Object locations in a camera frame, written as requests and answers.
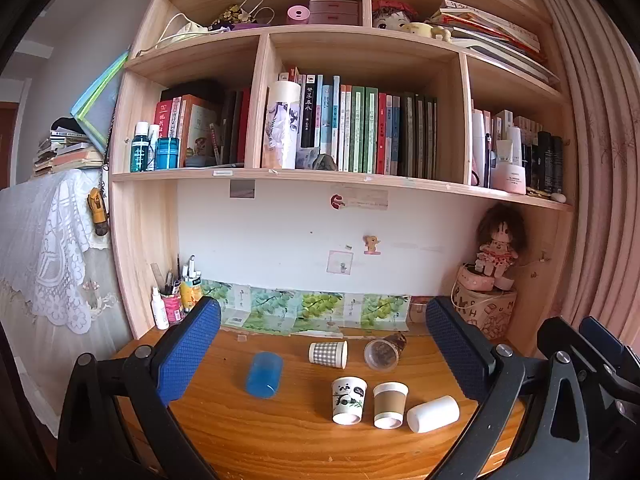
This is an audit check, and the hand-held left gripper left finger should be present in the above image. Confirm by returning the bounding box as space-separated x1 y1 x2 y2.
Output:
56 296 222 480

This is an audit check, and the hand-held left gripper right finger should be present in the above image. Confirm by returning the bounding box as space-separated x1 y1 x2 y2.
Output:
425 296 592 480

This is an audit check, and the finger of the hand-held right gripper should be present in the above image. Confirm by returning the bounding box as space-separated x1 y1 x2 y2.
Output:
537 316 617 387
580 316 640 386

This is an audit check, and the plain white cup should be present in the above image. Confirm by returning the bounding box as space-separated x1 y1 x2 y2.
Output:
406 395 461 434

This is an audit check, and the clear plastic cup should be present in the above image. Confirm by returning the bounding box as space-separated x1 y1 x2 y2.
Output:
363 332 408 372

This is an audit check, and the blue plastic cup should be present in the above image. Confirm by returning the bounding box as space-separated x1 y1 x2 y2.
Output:
245 351 284 400

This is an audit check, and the brown sleeve paper cup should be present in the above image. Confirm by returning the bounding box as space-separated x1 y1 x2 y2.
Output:
372 381 410 430

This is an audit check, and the panda print paper cup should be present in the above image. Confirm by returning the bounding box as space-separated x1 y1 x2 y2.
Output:
331 376 368 426

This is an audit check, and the checkered paper cup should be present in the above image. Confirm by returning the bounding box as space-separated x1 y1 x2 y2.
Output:
308 340 349 370

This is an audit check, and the row of upright books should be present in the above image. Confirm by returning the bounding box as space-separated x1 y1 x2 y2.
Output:
290 66 439 180

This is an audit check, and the red pen holder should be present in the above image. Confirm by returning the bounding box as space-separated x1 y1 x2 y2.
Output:
160 292 183 325

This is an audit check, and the white spray bottle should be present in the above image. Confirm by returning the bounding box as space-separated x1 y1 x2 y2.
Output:
151 286 171 331

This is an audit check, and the letter printed storage basket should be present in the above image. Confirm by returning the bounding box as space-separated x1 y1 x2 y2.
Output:
451 280 518 341

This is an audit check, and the brown haired rag doll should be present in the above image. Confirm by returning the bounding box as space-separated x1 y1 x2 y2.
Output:
475 203 527 291

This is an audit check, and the wooden bookshelf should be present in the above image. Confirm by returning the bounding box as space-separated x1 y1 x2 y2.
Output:
107 0 578 357

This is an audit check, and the green leaf printed strip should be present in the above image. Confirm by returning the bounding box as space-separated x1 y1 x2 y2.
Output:
202 280 412 337

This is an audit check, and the black cosmetic bottle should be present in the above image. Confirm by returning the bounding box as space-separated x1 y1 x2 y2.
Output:
550 136 564 195
537 131 552 193
521 142 540 192

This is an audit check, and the white lace cloth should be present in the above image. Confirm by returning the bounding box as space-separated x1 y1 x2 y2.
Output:
0 170 123 336

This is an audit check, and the pink curtain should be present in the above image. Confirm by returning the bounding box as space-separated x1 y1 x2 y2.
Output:
520 0 640 341

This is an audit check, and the teal jar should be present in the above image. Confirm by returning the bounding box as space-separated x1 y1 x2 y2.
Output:
155 137 180 170

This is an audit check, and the white cosmetic tube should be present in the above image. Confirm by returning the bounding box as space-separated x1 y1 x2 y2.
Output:
471 110 493 187

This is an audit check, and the tall teal bottle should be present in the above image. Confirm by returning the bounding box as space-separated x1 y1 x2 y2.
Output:
131 121 151 172

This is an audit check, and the row of cosmetic boxes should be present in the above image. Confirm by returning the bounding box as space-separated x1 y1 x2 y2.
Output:
492 109 543 156

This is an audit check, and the small white bottle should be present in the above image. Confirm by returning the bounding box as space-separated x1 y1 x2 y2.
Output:
147 124 161 171

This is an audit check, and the small photo card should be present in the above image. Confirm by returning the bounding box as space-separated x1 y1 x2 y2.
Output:
295 146 321 170

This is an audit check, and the row of red books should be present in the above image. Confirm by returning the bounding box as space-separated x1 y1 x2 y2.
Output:
154 80 251 167

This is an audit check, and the pile of old books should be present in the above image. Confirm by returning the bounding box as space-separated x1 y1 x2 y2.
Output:
32 117 106 178

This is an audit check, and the white printed tube box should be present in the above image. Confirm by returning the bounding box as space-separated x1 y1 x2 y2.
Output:
261 80 302 170

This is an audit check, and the green framed board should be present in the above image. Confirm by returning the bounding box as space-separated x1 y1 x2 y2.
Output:
70 50 130 156

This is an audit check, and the stack of flat books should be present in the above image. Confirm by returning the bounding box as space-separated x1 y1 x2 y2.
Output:
432 0 561 86

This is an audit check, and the beige cloth bag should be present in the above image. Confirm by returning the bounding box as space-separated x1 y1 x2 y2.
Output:
137 12 226 56

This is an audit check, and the yellow plush toy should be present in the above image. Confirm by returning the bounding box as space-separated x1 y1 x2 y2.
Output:
402 21 451 41

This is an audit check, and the floral handbag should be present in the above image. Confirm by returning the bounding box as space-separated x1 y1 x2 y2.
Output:
207 0 275 31

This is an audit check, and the doll head with red hat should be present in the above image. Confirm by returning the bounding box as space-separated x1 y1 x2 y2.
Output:
371 0 418 28

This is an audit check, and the pink storage box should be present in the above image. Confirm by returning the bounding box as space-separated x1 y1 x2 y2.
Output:
307 0 361 26

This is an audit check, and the yellow toy keychain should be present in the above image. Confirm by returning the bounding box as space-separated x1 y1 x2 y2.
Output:
87 187 110 237

